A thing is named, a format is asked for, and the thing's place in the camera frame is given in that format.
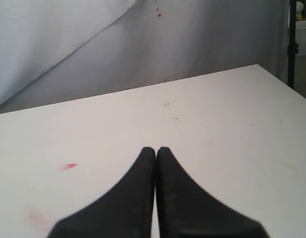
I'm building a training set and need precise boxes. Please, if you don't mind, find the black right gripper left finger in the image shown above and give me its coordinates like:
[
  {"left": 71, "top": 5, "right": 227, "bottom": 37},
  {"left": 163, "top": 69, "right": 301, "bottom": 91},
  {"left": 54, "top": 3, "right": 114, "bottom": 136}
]
[{"left": 48, "top": 147, "right": 155, "bottom": 238}]

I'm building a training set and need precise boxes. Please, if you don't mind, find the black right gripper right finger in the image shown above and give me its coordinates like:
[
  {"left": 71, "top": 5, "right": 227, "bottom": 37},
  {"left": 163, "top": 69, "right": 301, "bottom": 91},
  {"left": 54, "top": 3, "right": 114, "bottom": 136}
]
[{"left": 156, "top": 147, "right": 268, "bottom": 238}]

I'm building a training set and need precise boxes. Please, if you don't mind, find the white backdrop cloth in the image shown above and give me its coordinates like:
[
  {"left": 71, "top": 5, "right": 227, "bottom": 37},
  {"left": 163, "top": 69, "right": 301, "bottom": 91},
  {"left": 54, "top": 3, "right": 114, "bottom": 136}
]
[{"left": 0, "top": 0, "right": 290, "bottom": 114}]

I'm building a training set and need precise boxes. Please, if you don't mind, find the black stand pole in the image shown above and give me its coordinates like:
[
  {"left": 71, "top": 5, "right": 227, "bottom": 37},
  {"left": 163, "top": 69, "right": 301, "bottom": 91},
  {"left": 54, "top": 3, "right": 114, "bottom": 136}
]
[{"left": 287, "top": 0, "right": 299, "bottom": 89}]

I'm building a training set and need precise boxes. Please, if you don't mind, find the white plastic bucket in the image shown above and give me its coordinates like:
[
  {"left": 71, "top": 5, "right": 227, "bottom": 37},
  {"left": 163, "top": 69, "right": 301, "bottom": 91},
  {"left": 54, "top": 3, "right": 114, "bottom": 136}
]
[{"left": 295, "top": 21, "right": 306, "bottom": 57}]

